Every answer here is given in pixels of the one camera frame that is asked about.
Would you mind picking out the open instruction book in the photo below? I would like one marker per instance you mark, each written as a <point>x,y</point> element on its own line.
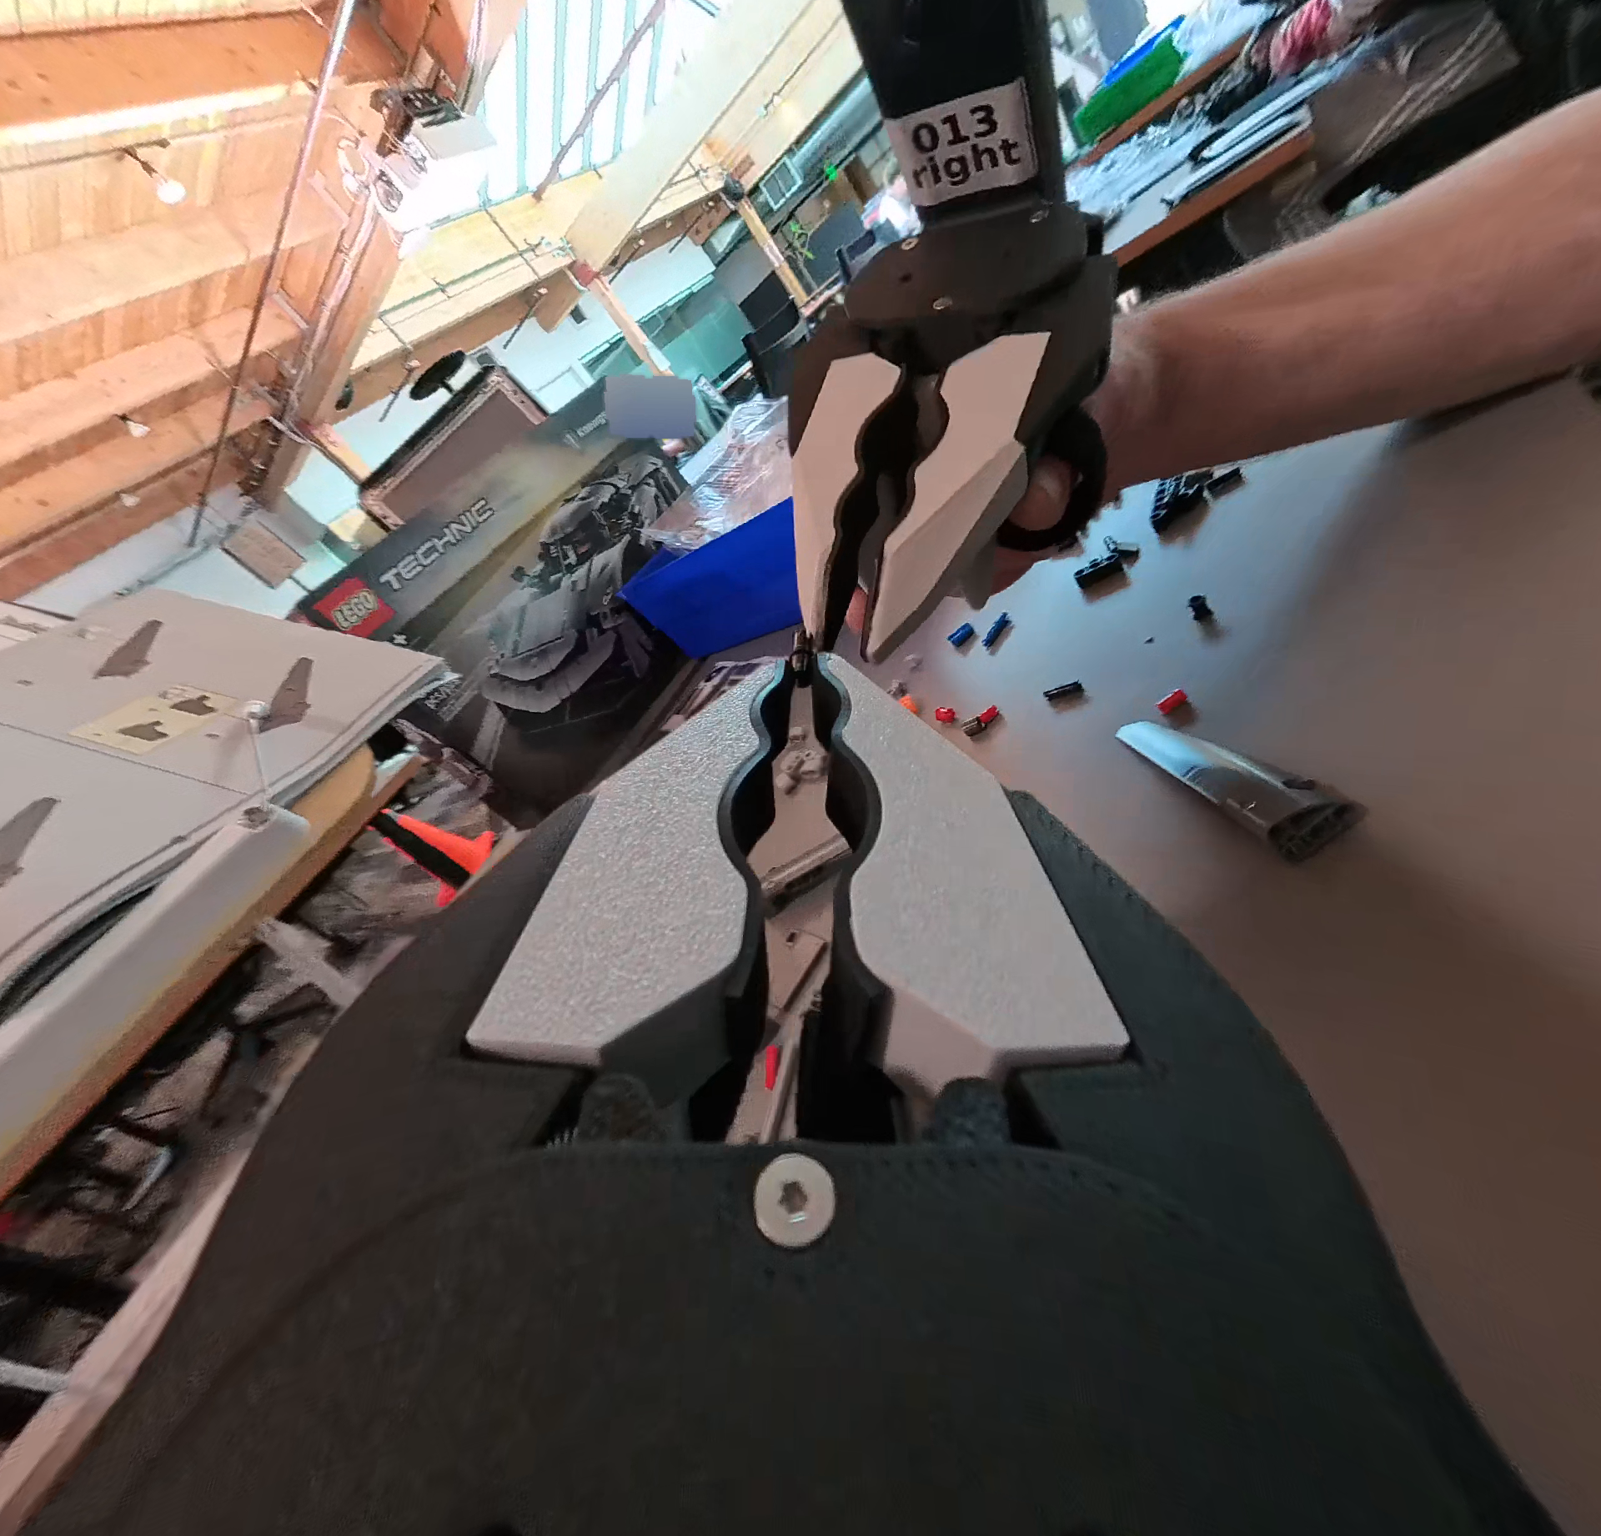
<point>187,736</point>

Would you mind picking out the long grey lego panel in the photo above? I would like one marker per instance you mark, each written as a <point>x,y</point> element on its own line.
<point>781,986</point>

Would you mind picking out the pile of black lego pieces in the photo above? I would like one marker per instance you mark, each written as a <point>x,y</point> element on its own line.
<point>1181,499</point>

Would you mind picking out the blue plastic bin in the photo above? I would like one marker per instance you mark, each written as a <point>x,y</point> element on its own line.
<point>713,592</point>

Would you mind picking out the person's right forearm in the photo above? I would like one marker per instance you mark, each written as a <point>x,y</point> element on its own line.
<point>1376,299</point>

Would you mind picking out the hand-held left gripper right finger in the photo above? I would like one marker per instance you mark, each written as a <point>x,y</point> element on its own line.
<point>975,924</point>

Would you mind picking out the small grey lego connector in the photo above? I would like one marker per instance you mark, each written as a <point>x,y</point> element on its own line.
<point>800,742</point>

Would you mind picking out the crumpled clear plastic bags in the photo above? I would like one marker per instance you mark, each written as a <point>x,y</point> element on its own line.
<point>738,461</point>

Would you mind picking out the dark equipment case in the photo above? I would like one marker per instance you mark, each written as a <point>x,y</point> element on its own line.
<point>463,449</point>

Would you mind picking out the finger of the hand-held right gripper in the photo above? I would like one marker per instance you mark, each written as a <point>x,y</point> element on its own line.
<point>827,474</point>
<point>956,511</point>

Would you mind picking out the silver curved lego panel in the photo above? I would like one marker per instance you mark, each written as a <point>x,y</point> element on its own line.
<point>1213,774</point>

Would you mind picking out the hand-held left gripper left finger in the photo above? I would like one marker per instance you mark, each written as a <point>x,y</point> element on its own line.
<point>613,924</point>

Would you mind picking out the orange traffic cone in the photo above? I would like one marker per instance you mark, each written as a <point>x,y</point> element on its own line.
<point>430,854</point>

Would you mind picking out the small black lego pin connector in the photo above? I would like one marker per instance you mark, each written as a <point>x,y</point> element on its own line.
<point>800,650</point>

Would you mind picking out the green plastic bin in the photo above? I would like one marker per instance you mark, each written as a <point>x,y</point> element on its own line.
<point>1131,84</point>

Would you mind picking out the person's right hand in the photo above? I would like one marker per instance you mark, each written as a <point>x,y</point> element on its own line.
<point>1131,436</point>

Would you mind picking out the dark cardboard set box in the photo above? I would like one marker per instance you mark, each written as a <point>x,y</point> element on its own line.
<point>413,599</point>

